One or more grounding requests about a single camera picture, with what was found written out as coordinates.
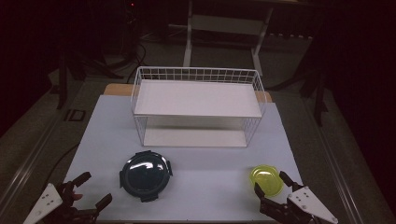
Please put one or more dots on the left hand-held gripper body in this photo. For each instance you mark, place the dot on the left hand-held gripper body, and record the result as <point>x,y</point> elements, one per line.
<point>45,202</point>

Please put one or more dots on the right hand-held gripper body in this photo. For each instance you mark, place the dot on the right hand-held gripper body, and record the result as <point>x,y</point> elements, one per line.
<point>308,203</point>

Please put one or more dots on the yellow-green round container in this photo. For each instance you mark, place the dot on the yellow-green round container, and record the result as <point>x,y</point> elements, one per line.
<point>266,179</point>

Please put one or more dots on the round container with dark blue lid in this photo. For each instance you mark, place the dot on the round container with dark blue lid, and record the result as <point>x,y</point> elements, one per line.
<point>144,175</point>

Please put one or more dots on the person's left hand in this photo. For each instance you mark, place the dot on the person's left hand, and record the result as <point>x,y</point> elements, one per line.
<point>77,197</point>

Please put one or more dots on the pale blue table mat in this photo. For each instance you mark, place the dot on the pale blue table mat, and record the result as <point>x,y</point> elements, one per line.
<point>199,193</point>

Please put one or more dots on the black floor socket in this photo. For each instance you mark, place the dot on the black floor socket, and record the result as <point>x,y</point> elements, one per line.
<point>74,115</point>

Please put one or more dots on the dark stand leg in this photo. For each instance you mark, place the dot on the dark stand leg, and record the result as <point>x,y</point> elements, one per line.
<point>62,87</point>
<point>317,99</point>

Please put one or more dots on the white metal stand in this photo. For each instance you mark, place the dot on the white metal stand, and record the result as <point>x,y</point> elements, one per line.
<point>188,46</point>

